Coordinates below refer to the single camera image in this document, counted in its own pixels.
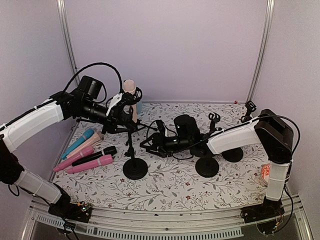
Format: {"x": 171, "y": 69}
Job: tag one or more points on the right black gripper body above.
{"x": 166, "y": 147}

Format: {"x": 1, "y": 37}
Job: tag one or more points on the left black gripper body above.
{"x": 87, "y": 112}

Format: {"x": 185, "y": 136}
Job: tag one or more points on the blue microphone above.
{"x": 86, "y": 135}

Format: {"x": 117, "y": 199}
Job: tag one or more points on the beige pink microphone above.
{"x": 97, "y": 136}

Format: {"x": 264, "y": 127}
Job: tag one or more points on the black microphone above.
{"x": 111, "y": 150}

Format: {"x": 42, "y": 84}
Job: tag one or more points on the pink microphone back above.
{"x": 101, "y": 161}

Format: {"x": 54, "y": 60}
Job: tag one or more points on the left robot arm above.
{"x": 15, "y": 133}

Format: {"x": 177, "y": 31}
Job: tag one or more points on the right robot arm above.
{"x": 267, "y": 129}

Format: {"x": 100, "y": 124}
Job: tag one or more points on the black tripod shockmount stand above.
{"x": 139, "y": 125}

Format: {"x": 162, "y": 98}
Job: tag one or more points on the beige microphone in shockmount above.
{"x": 129, "y": 87}

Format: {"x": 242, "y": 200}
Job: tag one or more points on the floral table mat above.
{"x": 171, "y": 183}

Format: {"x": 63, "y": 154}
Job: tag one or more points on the light blue cup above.
{"x": 139, "y": 106}

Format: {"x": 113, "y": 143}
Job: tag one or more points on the red white patterned bowl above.
{"x": 264, "y": 173}

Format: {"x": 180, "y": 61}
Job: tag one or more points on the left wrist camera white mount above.
{"x": 113, "y": 103}

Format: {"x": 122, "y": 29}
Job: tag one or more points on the front aluminium rail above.
{"x": 218, "y": 224}

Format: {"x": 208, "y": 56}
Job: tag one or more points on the left aluminium frame post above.
{"x": 62, "y": 14}

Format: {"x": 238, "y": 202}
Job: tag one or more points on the aluminium frame post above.
{"x": 62, "y": 14}
{"x": 267, "y": 25}

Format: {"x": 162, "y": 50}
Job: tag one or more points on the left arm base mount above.
{"x": 63, "y": 208}

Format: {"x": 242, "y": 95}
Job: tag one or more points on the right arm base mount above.
{"x": 267, "y": 209}

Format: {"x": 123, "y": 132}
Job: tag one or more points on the right aluminium frame post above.
{"x": 267, "y": 25}

